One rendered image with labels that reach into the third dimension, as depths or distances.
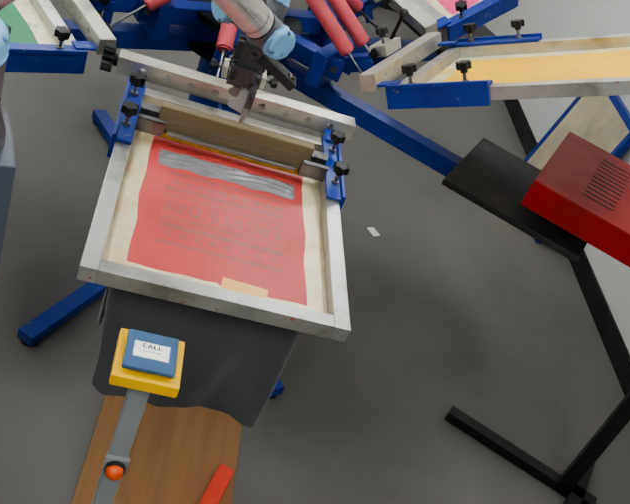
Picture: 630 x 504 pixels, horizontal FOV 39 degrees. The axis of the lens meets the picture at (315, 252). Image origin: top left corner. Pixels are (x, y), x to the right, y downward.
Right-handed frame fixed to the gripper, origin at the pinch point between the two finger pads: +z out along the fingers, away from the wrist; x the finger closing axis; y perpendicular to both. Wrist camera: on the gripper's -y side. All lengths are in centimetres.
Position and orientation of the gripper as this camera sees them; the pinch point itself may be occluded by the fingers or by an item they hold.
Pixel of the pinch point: (244, 114)
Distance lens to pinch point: 230.8
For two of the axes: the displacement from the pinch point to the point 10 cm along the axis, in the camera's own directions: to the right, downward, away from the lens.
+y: -9.4, -2.4, -2.3
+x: 0.3, 6.1, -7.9
